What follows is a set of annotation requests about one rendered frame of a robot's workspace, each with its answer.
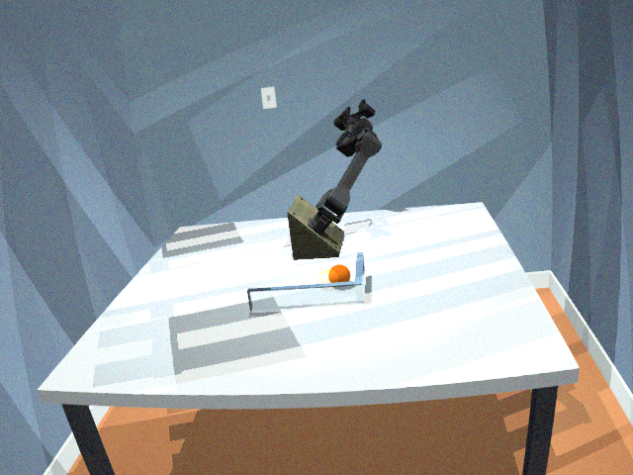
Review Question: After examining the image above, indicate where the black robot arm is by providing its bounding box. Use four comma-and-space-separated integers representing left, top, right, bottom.
308, 118, 382, 237

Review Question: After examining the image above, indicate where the clear l-shaped low wall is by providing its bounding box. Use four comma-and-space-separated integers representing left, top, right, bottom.
248, 256, 365, 311

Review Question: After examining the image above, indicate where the clear blue l-shaped wall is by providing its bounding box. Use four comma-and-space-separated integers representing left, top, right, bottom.
247, 252, 364, 311

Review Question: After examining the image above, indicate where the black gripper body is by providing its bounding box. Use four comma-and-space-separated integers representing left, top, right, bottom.
334, 104, 375, 131

